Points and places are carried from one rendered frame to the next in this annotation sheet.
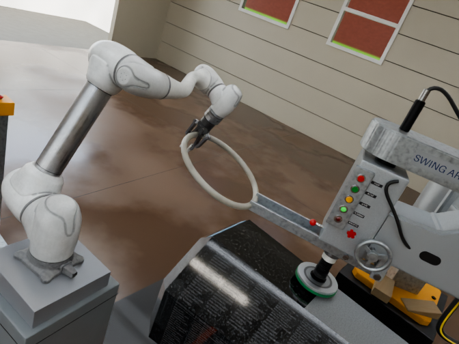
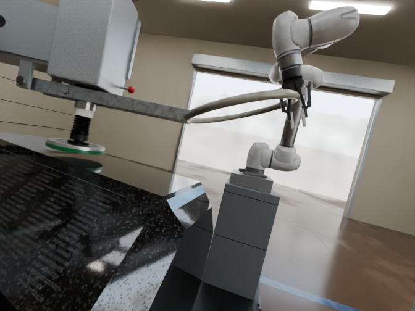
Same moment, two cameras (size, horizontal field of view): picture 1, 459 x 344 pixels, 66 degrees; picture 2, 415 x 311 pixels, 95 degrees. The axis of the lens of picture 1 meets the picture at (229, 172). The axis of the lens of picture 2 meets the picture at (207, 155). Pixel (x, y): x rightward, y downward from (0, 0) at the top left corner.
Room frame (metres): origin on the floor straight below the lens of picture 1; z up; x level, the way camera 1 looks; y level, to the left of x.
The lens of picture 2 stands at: (2.43, -0.25, 1.05)
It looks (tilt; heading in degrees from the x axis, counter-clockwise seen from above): 3 degrees down; 166
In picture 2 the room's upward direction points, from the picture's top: 13 degrees clockwise
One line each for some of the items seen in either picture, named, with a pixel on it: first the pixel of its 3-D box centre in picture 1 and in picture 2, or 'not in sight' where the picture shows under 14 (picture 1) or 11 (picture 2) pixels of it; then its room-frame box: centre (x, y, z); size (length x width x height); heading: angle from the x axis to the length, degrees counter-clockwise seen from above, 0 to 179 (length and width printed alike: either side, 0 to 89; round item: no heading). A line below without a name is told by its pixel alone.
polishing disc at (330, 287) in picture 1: (317, 277); (78, 144); (1.48, -0.60, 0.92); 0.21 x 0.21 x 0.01
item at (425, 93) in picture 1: (415, 110); not in sight; (1.48, -0.60, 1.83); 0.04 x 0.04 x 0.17
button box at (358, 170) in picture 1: (349, 198); (126, 48); (1.39, -0.51, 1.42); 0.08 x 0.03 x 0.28; 77
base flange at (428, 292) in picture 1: (397, 281); not in sight; (1.99, -1.27, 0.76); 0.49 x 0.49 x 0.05; 59
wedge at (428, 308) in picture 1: (421, 306); not in sight; (1.76, -1.33, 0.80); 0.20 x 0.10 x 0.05; 99
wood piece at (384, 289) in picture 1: (382, 287); not in sight; (1.80, -1.10, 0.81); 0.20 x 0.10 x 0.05; 157
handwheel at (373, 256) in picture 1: (372, 251); not in sight; (1.34, -0.69, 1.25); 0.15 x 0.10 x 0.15; 77
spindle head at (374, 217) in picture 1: (376, 213); (78, 39); (1.47, -0.68, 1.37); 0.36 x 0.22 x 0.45; 77
